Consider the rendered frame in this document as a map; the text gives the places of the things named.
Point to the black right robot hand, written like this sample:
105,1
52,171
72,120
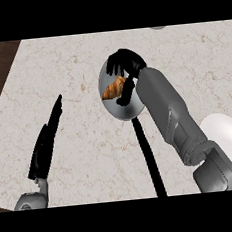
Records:
129,61

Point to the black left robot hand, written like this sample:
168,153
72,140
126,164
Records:
45,145

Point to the golden brown croissant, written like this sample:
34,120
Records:
113,89

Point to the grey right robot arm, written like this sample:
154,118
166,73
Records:
170,116

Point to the white plate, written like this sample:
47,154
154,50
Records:
230,137

